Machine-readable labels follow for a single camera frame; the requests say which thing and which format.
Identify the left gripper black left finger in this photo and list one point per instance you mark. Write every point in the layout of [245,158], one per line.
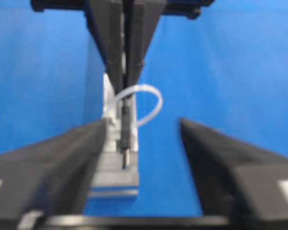
[51,177]

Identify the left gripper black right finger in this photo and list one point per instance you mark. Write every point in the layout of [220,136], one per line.
[243,182]

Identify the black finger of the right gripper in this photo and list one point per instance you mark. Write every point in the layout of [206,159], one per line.
[142,19]
[107,30]

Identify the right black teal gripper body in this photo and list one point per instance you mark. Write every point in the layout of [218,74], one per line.
[189,8]

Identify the rectangular aluminium extrusion frame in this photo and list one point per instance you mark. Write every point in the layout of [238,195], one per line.
[111,180]

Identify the white string loop clip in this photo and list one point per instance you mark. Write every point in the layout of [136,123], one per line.
[130,110]

